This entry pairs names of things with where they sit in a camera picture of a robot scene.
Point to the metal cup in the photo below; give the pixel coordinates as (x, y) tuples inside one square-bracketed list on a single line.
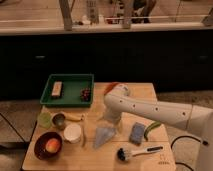
[(59, 121)]

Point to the wooden table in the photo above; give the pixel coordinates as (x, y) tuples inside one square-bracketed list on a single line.
[(75, 157)]

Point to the green plastic tray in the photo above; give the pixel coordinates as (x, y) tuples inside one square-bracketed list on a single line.
[(72, 84)]

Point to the orange peach fruit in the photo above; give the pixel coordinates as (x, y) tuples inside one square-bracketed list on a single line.
[(52, 145)]

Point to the dark red bowl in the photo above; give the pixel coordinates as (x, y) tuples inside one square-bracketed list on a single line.
[(39, 148)]

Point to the green chili pepper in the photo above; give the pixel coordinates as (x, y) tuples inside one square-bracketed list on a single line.
[(152, 126)]

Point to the light green cup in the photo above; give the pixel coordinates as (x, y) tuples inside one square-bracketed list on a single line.
[(44, 120)]

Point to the light blue towel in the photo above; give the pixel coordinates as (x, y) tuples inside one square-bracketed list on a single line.
[(104, 133)]

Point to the white cup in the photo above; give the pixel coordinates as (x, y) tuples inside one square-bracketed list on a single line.
[(72, 133)]

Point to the black white dish brush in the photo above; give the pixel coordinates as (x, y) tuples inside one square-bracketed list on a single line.
[(125, 154)]

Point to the blue sponge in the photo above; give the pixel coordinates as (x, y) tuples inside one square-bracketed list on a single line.
[(137, 133)]

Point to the wooden block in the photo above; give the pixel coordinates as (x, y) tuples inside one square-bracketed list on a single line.
[(56, 90)]

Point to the dark red grapes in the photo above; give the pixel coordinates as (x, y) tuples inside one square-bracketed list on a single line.
[(85, 94)]

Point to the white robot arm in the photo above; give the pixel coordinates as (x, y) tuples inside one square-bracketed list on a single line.
[(194, 119)]

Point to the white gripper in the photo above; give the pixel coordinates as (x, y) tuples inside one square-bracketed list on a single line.
[(112, 116)]

